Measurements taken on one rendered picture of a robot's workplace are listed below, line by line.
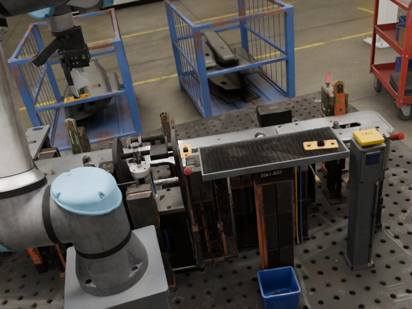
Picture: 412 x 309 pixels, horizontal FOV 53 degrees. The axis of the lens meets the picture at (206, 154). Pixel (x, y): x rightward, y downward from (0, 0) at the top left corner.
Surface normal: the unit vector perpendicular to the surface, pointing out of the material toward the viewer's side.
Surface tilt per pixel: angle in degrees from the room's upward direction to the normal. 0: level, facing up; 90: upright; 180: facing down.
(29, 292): 0
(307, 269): 0
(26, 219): 57
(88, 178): 7
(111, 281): 72
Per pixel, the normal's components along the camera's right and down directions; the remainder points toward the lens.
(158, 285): -0.13, -0.84
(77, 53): 0.18, 0.51
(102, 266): 0.03, 0.24
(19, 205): 0.51, 0.12
